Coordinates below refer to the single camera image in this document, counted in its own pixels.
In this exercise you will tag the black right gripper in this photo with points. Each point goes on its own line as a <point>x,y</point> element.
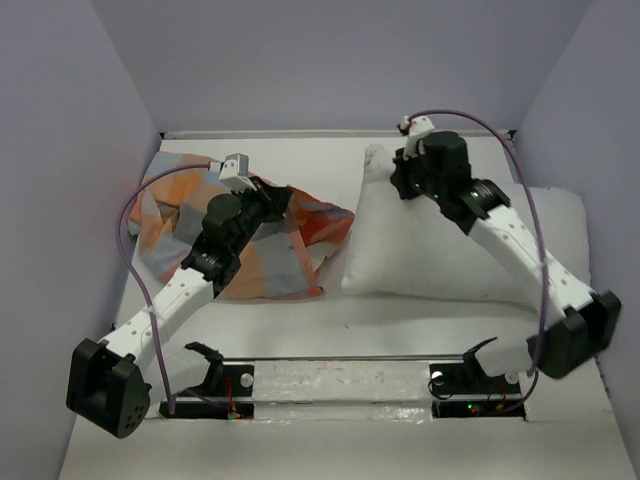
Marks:
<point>397,178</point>

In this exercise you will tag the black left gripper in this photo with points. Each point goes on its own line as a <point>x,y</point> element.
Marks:
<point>272,200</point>

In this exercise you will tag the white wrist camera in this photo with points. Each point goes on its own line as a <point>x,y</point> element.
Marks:
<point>234,173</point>
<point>414,129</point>

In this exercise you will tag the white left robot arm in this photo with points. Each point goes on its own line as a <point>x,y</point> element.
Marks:
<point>114,381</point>

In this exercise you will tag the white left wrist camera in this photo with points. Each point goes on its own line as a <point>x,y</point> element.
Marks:
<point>234,173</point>

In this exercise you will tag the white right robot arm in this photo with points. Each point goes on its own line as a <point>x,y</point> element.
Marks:
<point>575,322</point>

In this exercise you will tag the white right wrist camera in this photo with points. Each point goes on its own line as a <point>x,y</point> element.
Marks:
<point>414,129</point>

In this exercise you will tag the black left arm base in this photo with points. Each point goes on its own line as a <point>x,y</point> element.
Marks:
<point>225,392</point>

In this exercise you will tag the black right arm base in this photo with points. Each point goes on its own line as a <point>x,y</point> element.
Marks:
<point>461,390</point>

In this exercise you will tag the aluminium table edge rail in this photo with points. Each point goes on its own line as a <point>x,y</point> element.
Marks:
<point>280,134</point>

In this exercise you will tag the colourful checked pillowcase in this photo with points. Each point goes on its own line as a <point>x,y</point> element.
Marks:
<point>188,217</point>

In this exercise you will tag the white pillow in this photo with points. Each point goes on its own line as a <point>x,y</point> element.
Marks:
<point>409,248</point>

